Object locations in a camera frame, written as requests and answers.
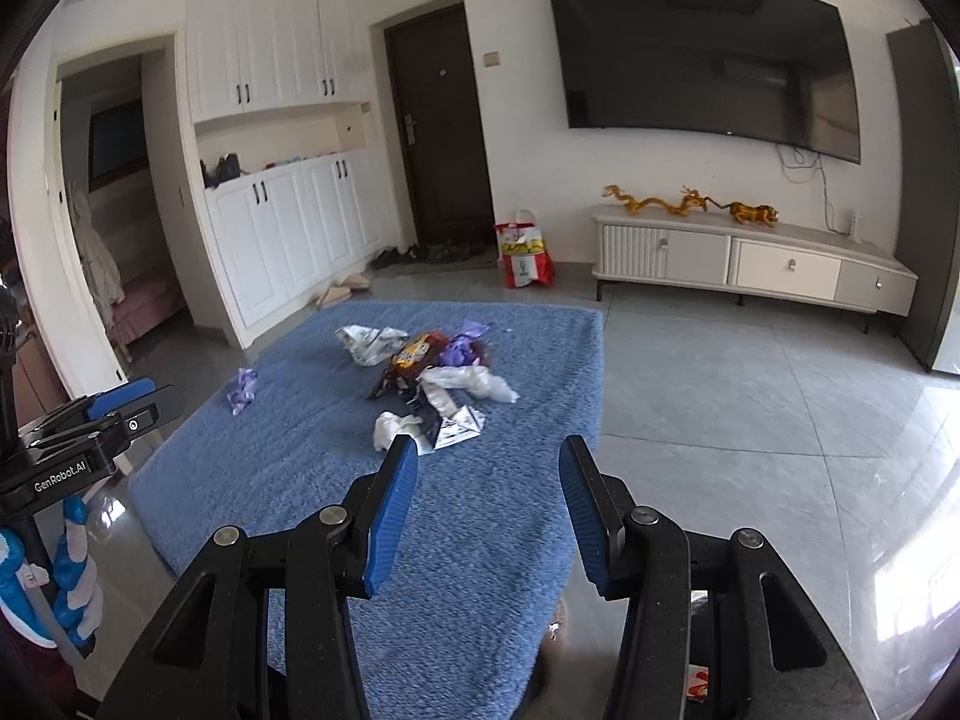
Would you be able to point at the small purple wrapper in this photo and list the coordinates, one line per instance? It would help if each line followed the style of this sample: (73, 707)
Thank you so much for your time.
(241, 390)

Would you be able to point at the beige slipper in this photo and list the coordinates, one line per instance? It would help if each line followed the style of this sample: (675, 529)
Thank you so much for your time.
(334, 297)
(352, 282)

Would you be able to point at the orange brown snack bag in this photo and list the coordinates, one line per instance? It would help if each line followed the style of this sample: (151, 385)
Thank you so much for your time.
(409, 361)

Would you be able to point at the person's left hand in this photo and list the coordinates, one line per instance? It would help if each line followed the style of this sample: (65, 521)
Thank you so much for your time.
(75, 577)

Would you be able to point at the black wall television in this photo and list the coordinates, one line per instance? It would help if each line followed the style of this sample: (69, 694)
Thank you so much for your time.
(705, 60)

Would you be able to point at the white tissue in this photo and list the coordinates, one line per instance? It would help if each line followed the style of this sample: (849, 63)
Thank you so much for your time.
(394, 431)

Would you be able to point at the black white triangular packet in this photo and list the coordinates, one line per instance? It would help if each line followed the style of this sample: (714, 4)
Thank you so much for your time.
(454, 429)

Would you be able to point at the pink sofa bed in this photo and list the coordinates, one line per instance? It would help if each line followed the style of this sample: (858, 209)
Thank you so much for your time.
(146, 304)

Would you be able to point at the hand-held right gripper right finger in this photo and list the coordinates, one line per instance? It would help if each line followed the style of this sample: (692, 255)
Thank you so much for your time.
(581, 517)

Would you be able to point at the blue fluffy blanket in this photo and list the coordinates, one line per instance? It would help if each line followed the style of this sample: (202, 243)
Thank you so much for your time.
(465, 585)

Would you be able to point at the large purple wrapper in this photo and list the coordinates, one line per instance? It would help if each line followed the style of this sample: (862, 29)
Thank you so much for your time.
(463, 347)

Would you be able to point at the dark doormat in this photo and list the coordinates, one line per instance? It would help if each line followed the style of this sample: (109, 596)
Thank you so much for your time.
(457, 255)

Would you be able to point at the dark brown door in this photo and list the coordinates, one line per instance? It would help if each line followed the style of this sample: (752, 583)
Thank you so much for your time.
(442, 135)

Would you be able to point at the long golden dragon figurine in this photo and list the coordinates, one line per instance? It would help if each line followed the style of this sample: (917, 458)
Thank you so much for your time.
(645, 202)

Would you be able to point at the hanging beige coat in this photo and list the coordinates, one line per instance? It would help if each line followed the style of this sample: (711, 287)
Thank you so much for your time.
(97, 247)

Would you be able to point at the dark shoes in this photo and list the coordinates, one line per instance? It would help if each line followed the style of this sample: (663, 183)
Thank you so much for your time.
(390, 259)

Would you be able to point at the short golden dragon figurine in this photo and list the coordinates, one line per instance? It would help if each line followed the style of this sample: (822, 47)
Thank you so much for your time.
(697, 202)

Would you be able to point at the dark framed window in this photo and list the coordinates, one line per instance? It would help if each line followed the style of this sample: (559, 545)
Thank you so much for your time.
(116, 139)

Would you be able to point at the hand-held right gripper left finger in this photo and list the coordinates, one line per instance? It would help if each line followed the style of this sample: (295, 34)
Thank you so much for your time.
(394, 517)

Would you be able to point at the white television cabinet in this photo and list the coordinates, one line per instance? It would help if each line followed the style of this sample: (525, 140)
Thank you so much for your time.
(787, 262)

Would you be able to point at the golden tiger figurine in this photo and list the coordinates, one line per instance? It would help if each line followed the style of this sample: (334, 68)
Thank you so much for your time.
(754, 214)

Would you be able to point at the grey refrigerator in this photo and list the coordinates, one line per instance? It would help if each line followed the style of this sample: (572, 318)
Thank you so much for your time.
(922, 187)

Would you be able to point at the red shopping bag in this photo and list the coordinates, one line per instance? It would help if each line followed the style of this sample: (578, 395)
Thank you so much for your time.
(525, 255)

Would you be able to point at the black bag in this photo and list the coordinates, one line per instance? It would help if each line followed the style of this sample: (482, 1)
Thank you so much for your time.
(227, 167)

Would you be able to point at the tall white wall cabinet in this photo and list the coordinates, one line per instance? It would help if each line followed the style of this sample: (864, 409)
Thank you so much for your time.
(255, 45)

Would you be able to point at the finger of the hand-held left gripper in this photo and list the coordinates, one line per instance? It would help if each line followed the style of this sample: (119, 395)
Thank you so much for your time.
(154, 412)
(124, 397)

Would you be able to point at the white translucent plastic bag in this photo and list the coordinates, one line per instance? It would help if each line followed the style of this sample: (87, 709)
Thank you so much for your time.
(480, 382)

